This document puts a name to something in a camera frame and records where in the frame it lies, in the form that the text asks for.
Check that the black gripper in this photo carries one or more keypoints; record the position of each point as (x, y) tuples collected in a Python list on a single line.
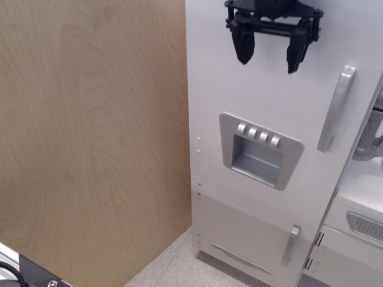
[(293, 19)]

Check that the white fridge door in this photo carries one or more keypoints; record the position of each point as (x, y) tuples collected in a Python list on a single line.
[(295, 105), (246, 243)]

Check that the white toy fridge cabinet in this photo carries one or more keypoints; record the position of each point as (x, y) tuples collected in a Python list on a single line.
[(267, 148)]

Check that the silver ice dispenser panel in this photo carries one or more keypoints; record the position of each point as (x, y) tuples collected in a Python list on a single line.
[(257, 152)]

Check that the grey toy faucet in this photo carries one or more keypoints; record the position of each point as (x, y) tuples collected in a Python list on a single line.
[(369, 145)]

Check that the brass cabinet hinge upper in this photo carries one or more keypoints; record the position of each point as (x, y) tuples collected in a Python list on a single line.
[(319, 239)]

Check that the brass cabinet hinge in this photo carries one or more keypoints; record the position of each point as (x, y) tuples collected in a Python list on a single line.
[(319, 239), (308, 263)]

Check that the plywood board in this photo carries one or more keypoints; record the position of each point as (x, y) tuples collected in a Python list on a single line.
[(95, 179)]

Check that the silver vent grille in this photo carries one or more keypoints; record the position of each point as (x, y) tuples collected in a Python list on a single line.
[(365, 226)]

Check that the brass cabinet hinge lower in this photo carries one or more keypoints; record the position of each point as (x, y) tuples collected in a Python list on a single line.
[(308, 263)]

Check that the white toy kitchen counter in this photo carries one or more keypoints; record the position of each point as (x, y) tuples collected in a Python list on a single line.
[(345, 258)]

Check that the silver lower door handle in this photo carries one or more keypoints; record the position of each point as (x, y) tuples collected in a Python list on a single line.
[(292, 239)]

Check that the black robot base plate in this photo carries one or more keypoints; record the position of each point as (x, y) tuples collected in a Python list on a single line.
[(17, 270)]

